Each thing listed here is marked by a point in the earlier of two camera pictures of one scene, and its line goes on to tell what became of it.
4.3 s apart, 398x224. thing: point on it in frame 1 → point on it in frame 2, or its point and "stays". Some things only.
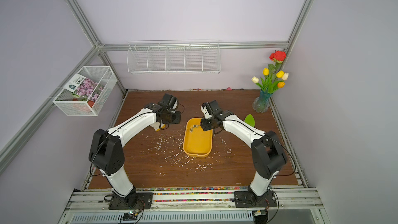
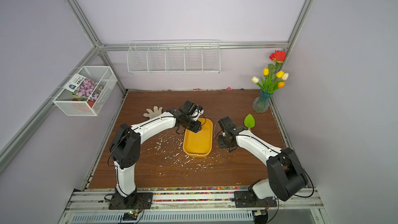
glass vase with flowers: [273, 78] stays
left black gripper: [178, 119] → [195, 128]
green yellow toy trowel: [250, 120] stays
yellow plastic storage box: [197, 142] stays
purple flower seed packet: [88, 88] stays
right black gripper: [203, 124] → [221, 143]
